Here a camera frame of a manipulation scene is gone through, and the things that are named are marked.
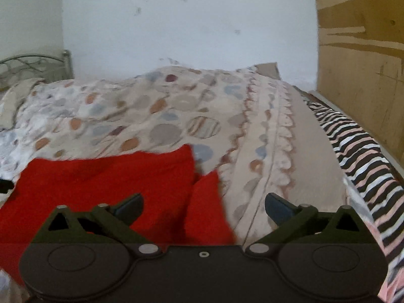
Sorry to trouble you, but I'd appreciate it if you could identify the red garment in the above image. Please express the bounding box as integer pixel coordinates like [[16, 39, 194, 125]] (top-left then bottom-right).
[[1, 145, 235, 281]]

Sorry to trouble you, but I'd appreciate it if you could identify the beige pillow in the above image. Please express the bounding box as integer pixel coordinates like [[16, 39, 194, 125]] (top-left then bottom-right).
[[1, 78, 45, 130]]

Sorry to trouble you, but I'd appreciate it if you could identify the black white striped bedsheet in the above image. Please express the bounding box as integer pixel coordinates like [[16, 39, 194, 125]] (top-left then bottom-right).
[[299, 90, 403, 302]]

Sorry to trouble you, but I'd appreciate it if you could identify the spotted white duvet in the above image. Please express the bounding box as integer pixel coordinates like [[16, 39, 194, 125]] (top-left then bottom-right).
[[0, 62, 380, 303]]

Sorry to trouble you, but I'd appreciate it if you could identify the metal bed headboard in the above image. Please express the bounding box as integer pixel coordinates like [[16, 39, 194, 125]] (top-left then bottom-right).
[[1, 50, 74, 92]]

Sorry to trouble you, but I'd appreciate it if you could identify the plywood wardrobe panel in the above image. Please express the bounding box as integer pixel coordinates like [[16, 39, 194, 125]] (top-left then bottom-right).
[[316, 0, 403, 163]]

